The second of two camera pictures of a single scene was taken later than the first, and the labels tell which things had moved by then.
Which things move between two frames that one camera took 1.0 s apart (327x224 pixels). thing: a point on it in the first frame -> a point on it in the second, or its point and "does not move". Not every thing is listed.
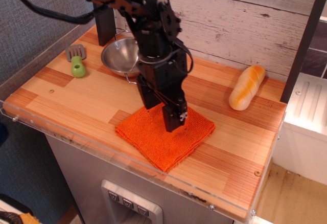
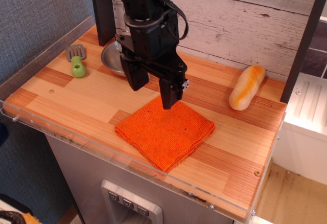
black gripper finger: x=174 y=116 -> x=171 y=91
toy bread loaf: x=246 y=87 does not move
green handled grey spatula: x=76 y=53 does not move
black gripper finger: x=150 y=99 -> x=136 y=73
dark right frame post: x=308 y=32 does not move
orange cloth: x=145 y=132 does not move
